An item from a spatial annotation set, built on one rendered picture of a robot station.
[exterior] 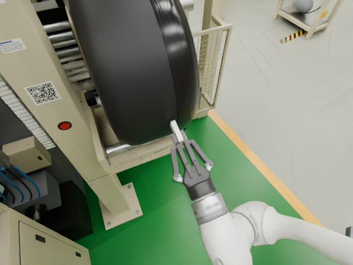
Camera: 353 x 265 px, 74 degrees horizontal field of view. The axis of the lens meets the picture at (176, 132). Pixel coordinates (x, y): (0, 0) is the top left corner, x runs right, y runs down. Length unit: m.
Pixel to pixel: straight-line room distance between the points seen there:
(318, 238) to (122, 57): 0.61
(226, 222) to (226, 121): 1.65
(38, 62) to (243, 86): 2.12
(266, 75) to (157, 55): 2.22
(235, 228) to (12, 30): 0.71
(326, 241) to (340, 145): 1.88
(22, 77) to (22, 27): 0.14
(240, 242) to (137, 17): 0.60
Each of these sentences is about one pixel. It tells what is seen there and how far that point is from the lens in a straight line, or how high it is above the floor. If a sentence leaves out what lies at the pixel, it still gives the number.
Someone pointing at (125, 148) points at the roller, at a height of 0.91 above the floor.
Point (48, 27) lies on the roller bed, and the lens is 1.15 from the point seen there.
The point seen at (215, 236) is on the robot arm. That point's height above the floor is 1.11.
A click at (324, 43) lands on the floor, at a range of 3.54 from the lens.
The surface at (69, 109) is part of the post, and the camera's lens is 0.85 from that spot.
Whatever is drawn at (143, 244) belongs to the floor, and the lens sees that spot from 1.76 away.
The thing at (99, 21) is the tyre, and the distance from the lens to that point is 0.64.
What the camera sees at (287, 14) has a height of 0.12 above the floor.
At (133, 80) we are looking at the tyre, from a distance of 0.61.
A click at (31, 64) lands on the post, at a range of 0.74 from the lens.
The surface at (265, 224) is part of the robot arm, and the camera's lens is 0.72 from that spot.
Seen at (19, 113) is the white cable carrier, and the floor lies 1.16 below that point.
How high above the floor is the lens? 1.72
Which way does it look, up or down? 55 degrees down
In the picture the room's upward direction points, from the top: straight up
